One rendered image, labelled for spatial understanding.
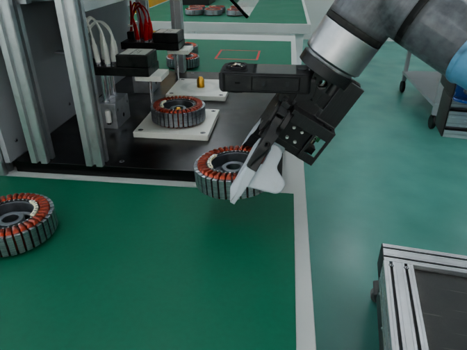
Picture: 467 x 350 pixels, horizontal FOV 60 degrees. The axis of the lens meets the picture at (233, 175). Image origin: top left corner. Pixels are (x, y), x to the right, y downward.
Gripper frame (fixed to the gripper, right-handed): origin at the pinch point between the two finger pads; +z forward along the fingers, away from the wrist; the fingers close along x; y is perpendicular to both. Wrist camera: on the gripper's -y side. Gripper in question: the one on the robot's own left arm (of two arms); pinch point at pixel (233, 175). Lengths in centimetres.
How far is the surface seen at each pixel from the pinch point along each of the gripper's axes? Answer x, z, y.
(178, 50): 49, 3, -20
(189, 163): 10.7, 8.0, -5.7
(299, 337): -22.0, 0.9, 11.2
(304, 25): 185, -3, 18
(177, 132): 21.0, 9.2, -10.2
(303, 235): -4.9, 0.3, 12.1
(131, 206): -0.7, 13.1, -10.5
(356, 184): 145, 45, 84
